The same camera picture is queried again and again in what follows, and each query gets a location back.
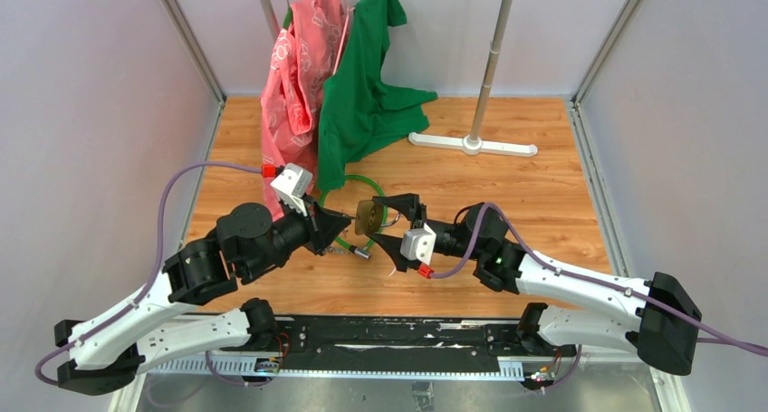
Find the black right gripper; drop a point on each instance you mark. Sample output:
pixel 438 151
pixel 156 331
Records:
pixel 408 204

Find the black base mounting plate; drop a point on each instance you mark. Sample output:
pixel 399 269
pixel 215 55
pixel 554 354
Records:
pixel 402 344

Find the green t-shirt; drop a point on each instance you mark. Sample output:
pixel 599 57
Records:
pixel 361 114

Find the green cable lock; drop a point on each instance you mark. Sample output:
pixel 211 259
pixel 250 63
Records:
pixel 341 246

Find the white clothes rack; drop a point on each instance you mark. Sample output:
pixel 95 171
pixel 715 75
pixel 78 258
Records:
pixel 472 143

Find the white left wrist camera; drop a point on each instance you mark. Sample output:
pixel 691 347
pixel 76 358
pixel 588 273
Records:
pixel 290 186

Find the brass padlock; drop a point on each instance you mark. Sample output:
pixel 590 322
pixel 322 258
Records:
pixel 371 217

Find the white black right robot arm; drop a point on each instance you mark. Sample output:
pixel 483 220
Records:
pixel 656 318

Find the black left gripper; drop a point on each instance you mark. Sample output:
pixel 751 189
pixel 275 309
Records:
pixel 323 225

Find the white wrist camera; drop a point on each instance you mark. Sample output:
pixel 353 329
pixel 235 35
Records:
pixel 418 244
pixel 290 186

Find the aluminium frame rail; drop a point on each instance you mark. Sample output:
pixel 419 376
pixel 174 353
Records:
pixel 585 379

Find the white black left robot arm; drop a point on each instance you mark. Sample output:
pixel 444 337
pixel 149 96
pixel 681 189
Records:
pixel 107 354

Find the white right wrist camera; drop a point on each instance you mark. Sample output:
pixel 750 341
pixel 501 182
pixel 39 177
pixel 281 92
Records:
pixel 418 244

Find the pink patterned garment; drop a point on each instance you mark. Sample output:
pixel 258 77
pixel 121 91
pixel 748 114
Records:
pixel 301 61

